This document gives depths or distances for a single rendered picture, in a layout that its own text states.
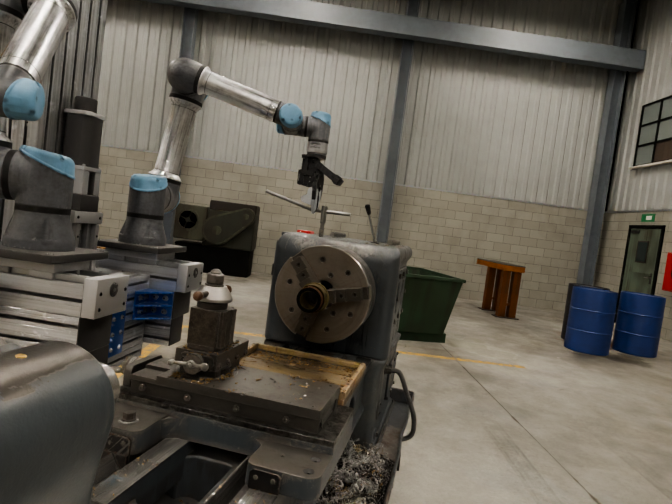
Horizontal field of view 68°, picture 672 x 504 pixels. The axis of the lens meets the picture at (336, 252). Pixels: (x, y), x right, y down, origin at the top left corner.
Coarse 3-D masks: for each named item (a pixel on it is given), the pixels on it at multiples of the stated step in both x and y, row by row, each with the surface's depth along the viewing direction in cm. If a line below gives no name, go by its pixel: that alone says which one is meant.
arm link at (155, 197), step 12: (132, 180) 163; (144, 180) 161; (156, 180) 164; (132, 192) 162; (144, 192) 162; (156, 192) 163; (168, 192) 172; (132, 204) 162; (144, 204) 162; (156, 204) 164; (168, 204) 174
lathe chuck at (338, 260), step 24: (288, 264) 161; (312, 264) 159; (336, 264) 158; (360, 264) 158; (288, 288) 161; (288, 312) 162; (336, 312) 158; (360, 312) 156; (312, 336) 160; (336, 336) 158
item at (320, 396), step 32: (128, 384) 101; (160, 384) 97; (192, 384) 95; (224, 384) 97; (256, 384) 100; (288, 384) 102; (320, 384) 105; (256, 416) 93; (288, 416) 92; (320, 416) 90
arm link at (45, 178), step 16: (16, 160) 112; (32, 160) 112; (48, 160) 113; (64, 160) 116; (16, 176) 111; (32, 176) 112; (48, 176) 113; (64, 176) 116; (16, 192) 113; (32, 192) 113; (48, 192) 114; (64, 192) 117; (64, 208) 117
